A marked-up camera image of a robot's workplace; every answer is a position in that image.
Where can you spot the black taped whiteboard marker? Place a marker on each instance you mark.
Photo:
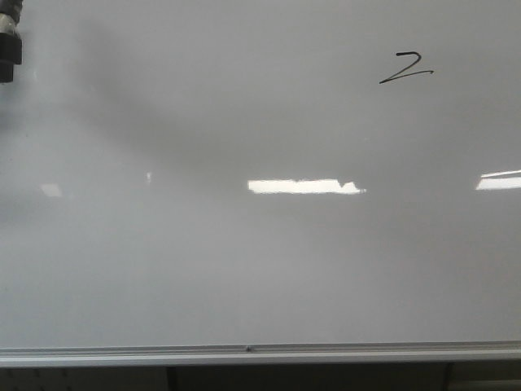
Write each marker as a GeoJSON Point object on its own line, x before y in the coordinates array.
{"type": "Point", "coordinates": [11, 41]}

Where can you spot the white whiteboard with aluminium frame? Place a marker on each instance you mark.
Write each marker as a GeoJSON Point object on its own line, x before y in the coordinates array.
{"type": "Point", "coordinates": [225, 182]}

